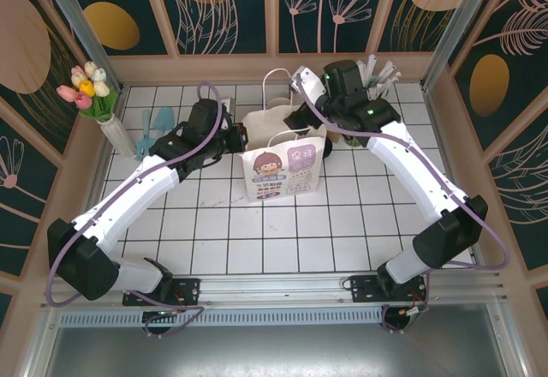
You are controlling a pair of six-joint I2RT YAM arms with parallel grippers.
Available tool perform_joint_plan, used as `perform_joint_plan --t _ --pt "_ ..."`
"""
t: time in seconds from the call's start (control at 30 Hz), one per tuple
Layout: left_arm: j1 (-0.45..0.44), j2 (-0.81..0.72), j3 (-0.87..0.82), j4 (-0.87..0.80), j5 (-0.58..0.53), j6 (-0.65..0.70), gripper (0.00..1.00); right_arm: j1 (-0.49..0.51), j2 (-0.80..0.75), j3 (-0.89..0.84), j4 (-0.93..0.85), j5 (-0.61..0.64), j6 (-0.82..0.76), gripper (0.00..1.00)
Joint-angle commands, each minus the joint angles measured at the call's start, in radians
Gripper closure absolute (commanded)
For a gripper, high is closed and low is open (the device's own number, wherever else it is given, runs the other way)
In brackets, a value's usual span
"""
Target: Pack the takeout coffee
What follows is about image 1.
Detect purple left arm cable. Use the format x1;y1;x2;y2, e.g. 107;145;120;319
45;81;235;339

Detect slotted grey cable duct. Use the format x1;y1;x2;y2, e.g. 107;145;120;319
57;310;386;327

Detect grey metal bench plate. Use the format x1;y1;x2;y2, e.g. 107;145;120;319
25;325;527;377

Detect aluminium mounting rail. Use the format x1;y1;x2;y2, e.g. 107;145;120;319
40;268;509;309

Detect aluminium corner post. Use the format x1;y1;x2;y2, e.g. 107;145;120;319
36;0;125;91
421;0;500;92

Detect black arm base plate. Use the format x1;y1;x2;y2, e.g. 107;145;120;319
349;272;429;305
122;277;202;308

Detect white ribbed vase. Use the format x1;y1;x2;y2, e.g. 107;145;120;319
98;117;137;159

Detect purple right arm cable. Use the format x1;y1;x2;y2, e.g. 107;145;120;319
299;79;510;336

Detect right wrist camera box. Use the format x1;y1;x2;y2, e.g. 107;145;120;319
290;66;329;108

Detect artificial tulip bouquet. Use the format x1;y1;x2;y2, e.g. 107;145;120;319
56;61;119;122

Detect white printed paper bag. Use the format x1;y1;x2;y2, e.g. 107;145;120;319
241;67;329;203

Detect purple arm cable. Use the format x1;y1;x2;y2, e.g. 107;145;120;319
299;79;510;336
45;81;235;339

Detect paper-wrapped straw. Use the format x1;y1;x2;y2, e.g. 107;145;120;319
380;70;402;98
366;54;378;89
376;60;396;95
355;60;370;89

